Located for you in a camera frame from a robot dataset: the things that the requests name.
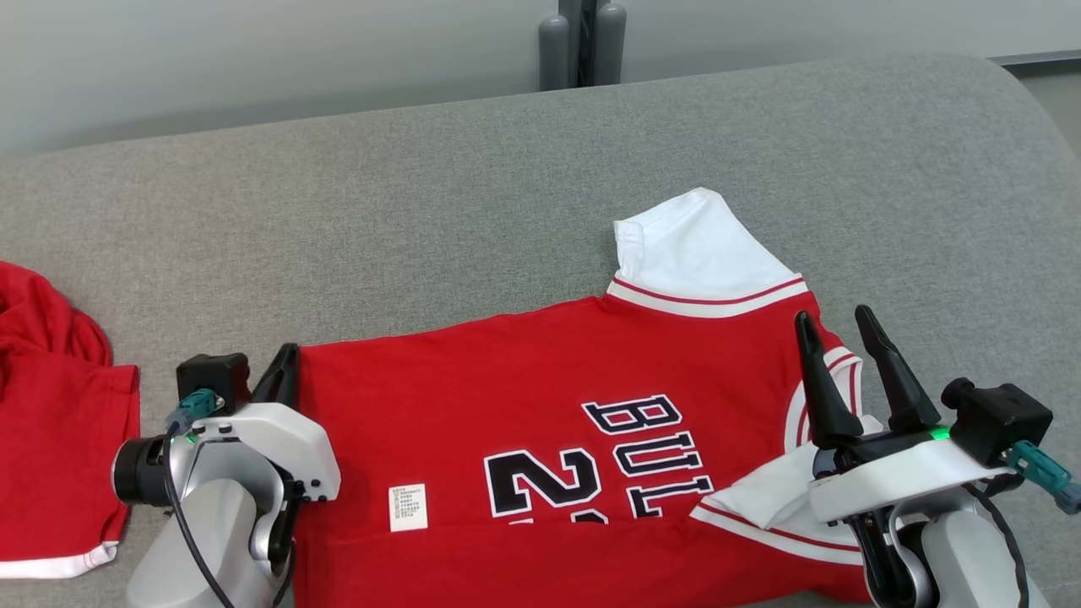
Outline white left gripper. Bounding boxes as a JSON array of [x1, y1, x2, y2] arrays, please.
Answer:
[[187, 343, 341, 505]]

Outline red basketball jersey shirt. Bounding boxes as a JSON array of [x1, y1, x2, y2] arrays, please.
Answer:
[[291, 187, 888, 608]]

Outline right black cable teal connector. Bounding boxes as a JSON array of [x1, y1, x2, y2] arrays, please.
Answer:
[[963, 441, 1081, 608]]

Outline black cable teal connector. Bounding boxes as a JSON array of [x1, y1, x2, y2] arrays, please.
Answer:
[[165, 390, 237, 608], [963, 441, 1081, 608]]

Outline grey metal partition post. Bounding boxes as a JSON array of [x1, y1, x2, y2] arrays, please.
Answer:
[[539, 0, 627, 91]]

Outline red shorts with white trim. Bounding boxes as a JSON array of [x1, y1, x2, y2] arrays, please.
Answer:
[[0, 262, 140, 579]]

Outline left black cable teal connector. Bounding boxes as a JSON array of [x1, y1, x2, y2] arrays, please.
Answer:
[[165, 390, 237, 608]]

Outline grey baseboard strip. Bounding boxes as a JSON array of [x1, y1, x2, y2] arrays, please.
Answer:
[[988, 51, 1081, 67]]

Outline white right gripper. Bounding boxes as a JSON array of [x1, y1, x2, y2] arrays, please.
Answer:
[[794, 306, 1014, 524]]

